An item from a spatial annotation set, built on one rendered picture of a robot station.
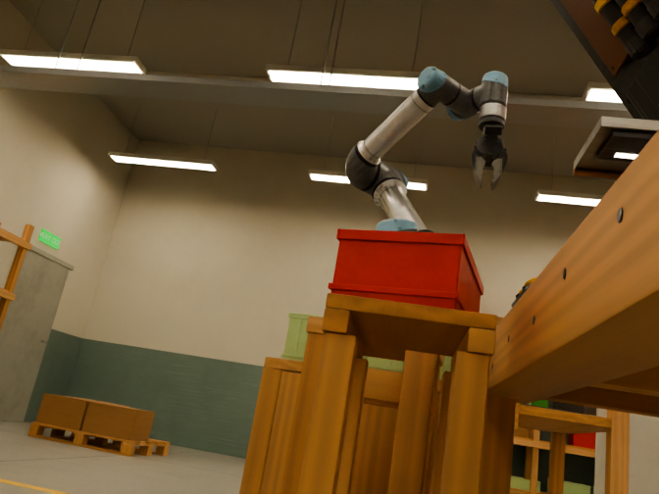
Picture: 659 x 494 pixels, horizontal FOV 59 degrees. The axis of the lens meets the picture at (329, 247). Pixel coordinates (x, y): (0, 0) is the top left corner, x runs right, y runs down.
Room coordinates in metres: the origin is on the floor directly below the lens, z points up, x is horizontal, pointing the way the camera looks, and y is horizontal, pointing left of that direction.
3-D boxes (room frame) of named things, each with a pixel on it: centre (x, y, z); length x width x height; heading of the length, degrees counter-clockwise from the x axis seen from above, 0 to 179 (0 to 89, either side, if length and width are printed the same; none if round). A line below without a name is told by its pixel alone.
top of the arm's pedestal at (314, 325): (1.54, -0.17, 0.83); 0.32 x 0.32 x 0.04; 75
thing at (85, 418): (6.75, 2.07, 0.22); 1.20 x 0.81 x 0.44; 74
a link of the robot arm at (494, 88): (1.48, -0.39, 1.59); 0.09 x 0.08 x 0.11; 34
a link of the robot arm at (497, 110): (1.48, -0.39, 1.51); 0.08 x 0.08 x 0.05
